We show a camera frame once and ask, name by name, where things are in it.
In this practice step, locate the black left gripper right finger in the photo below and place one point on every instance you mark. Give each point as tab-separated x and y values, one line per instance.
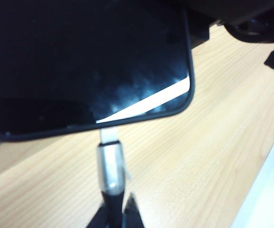
133	213

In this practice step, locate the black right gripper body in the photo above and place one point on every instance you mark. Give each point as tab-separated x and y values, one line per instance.
250	16

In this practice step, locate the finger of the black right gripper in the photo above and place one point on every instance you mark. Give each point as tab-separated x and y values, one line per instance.
199	33

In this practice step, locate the black smartphone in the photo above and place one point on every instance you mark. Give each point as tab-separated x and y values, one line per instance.
79	59

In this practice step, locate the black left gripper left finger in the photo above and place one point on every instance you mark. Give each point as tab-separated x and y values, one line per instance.
98	222

